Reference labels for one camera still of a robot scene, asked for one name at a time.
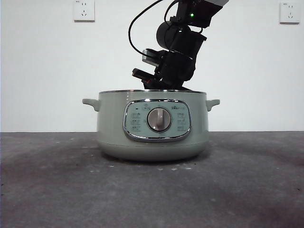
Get pale green electric pot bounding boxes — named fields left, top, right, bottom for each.
left=82, top=89, right=220, bottom=162

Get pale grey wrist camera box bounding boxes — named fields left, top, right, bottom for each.
left=142, top=48, right=164, bottom=68

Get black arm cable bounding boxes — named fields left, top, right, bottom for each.
left=128, top=0, right=178, bottom=55

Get white wall socket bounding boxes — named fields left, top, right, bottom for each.
left=73, top=0, right=95, bottom=23
left=279, top=1, right=301, bottom=24

